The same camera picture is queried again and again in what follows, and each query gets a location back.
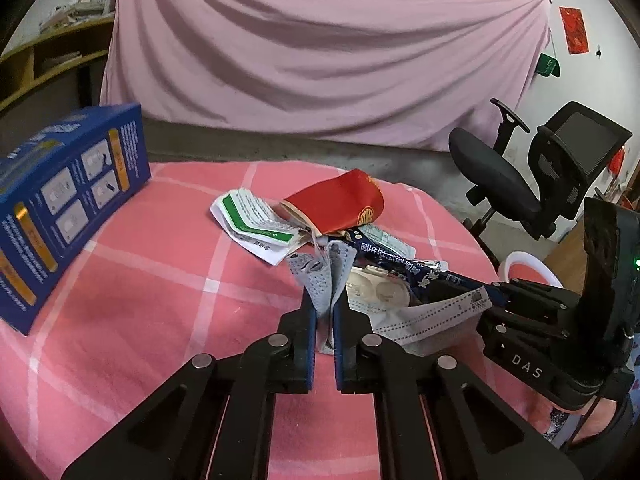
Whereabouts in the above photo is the beige plastic blister tray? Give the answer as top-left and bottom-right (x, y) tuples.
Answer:
(347, 265), (412, 307)

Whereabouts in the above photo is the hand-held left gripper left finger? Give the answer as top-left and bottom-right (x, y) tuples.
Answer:
(60, 293), (319, 480)

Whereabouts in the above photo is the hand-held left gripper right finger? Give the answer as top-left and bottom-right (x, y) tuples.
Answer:
(332, 296), (584, 480)

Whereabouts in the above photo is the green hanging tag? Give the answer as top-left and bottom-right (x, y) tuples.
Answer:
(536, 52), (561, 78)

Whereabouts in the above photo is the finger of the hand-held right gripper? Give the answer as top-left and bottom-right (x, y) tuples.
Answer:
(492, 278), (569, 302)
(479, 300), (577, 324)

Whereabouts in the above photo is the white face mask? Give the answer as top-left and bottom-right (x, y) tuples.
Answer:
(345, 285), (494, 357)

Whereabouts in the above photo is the red fabric pouch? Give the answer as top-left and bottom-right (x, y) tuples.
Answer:
(280, 169), (386, 237)

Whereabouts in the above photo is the pink hanging sheet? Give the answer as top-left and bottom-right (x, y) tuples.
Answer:
(100, 0), (553, 153)

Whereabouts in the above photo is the grey face mask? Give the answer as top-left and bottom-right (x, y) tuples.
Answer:
(286, 240), (357, 356)

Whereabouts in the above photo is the dark blue patterned wrapper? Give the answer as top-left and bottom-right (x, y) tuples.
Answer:
(345, 230), (506, 302)

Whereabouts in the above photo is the blue cardboard box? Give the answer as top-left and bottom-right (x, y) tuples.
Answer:
(0, 102), (152, 337)

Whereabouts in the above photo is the black office chair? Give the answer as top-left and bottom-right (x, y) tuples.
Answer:
(448, 98), (633, 271)

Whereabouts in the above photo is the white green paper leaflet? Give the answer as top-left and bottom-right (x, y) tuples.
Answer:
(209, 187), (306, 266)

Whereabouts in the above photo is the black cable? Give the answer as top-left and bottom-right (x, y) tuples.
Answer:
(567, 385), (608, 453)

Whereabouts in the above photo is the pink checked blanket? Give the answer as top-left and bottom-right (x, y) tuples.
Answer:
(0, 160), (551, 480)

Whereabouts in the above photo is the wooden shelf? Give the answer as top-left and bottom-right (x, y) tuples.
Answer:
(0, 12), (116, 111)

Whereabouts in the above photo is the pile of papers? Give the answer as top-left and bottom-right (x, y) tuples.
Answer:
(37, 0), (116, 31)

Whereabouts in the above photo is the red wall poster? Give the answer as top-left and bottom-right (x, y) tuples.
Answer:
(559, 6), (587, 55)

